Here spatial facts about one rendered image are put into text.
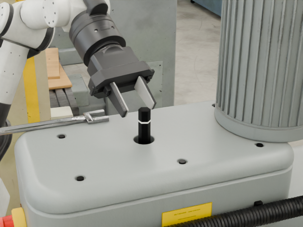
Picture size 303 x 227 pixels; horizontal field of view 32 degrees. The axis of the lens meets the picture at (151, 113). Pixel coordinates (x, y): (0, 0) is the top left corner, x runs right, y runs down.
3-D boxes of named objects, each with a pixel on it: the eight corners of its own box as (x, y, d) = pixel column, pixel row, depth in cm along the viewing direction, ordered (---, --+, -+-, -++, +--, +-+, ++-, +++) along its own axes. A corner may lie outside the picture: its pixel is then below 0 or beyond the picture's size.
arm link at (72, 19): (60, 57, 100) (38, 15, 104) (109, 51, 106) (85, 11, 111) (76, 12, 92) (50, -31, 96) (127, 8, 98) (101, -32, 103)
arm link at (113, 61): (145, 93, 102) (118, 49, 107) (160, 60, 95) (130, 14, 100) (87, 108, 96) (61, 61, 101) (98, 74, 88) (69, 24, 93)
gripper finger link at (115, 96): (125, 119, 92) (109, 92, 95) (130, 108, 90) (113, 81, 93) (117, 121, 92) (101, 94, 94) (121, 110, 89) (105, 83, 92)
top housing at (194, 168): (39, 288, 83) (29, 204, 76) (17, 197, 105) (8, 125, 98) (295, 225, 98) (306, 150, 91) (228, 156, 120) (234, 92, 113)
